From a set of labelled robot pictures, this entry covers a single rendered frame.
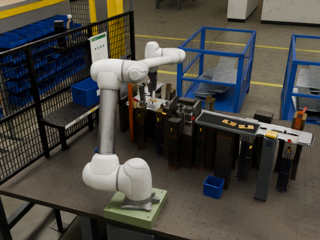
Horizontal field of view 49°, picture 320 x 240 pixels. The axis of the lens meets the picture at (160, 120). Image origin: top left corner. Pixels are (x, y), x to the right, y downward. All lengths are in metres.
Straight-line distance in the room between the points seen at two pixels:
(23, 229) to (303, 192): 2.20
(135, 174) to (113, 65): 0.62
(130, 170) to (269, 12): 8.60
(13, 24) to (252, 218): 3.24
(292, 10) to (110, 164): 8.64
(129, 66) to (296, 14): 8.46
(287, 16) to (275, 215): 8.33
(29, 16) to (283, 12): 7.20
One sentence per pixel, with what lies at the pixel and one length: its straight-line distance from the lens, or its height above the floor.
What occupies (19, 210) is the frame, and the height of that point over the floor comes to 0.23.
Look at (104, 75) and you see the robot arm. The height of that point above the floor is 1.46.
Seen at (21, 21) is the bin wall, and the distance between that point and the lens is 4.40.
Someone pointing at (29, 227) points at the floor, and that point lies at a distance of 3.26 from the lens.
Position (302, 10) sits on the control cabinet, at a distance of 10.18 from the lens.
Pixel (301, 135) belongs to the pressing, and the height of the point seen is 1.00.
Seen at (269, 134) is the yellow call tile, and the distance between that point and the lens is 2.08.
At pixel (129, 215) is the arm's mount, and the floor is 0.76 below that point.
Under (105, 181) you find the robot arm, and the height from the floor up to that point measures 0.94.
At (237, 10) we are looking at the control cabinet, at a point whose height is 0.31.
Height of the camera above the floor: 2.16
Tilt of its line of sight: 28 degrees down
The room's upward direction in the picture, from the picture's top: straight up
